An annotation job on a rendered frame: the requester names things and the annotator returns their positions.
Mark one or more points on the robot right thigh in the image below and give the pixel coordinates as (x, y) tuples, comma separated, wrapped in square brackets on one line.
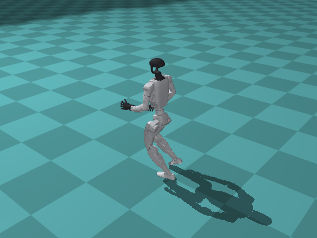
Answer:
[(158, 138)]

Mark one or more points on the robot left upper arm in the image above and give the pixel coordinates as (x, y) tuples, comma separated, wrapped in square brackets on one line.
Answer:
[(148, 89)]

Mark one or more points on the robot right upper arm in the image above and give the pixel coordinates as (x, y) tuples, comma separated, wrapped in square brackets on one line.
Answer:
[(172, 90)]

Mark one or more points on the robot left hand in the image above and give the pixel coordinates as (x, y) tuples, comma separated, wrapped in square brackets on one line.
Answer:
[(126, 106)]

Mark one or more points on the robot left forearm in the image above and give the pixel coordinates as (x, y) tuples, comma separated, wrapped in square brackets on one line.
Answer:
[(137, 108)]

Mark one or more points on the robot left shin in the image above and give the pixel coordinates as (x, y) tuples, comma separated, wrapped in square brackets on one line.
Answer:
[(158, 160)]

